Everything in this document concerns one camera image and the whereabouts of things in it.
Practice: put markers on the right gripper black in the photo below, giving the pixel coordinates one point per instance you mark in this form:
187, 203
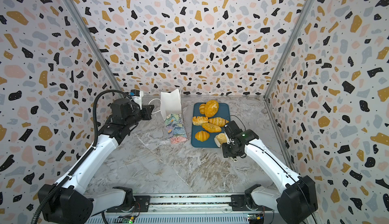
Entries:
230, 149

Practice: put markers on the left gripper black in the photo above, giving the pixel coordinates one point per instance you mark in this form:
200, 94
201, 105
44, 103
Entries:
147, 111

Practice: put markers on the pale crackled round bread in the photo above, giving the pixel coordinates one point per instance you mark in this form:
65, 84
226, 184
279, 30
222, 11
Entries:
221, 139

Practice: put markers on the floral paper bag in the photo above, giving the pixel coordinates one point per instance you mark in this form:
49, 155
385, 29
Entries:
171, 112

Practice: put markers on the round striped orange bun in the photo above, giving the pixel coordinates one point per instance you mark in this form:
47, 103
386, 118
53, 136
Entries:
202, 136

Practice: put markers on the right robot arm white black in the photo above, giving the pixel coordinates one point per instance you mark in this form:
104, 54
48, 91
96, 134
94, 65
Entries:
273, 169

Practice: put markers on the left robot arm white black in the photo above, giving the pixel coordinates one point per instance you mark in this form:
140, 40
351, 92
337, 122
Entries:
85, 163

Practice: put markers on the striped croissant bread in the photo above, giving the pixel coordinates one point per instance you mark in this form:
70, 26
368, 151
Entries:
218, 121

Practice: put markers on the glossy orange oval bread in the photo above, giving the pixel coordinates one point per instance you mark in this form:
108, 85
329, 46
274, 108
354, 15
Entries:
211, 128

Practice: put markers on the twisted glazed pastry bread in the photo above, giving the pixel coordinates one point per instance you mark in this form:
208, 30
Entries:
199, 120

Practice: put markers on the large sugared oval bread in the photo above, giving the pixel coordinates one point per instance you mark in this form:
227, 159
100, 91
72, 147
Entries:
211, 108

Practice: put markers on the teal rectangular tray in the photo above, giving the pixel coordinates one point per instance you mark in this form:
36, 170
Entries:
208, 122

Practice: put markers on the small striped bun top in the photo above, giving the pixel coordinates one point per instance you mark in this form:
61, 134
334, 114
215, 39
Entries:
202, 108

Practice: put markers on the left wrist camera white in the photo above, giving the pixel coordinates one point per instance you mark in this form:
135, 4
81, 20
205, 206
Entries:
137, 96

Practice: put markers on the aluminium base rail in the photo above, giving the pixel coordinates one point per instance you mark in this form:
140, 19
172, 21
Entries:
181, 205

